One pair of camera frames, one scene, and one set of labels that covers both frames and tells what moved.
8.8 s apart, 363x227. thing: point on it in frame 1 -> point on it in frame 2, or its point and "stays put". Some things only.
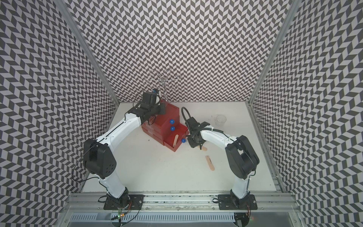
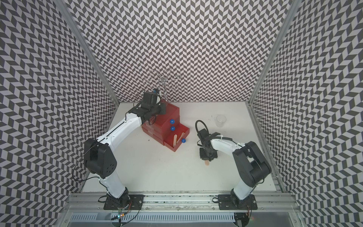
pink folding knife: x=176 y=140 stays put
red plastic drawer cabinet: x=165 y=129 stays put
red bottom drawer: x=182 y=132 stays put
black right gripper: x=193 y=144 -> x=204 y=154
